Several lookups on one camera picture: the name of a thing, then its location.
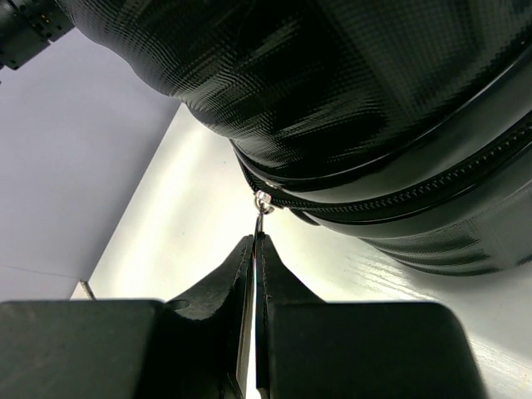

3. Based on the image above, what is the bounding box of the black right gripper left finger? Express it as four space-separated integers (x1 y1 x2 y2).
1 236 253 398

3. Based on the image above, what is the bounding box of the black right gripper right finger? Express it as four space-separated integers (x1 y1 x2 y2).
254 233 486 398

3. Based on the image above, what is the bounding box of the black ribbed hard suitcase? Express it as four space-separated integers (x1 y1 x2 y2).
61 1 531 276

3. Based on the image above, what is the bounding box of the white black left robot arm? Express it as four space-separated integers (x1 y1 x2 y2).
1 0 74 71

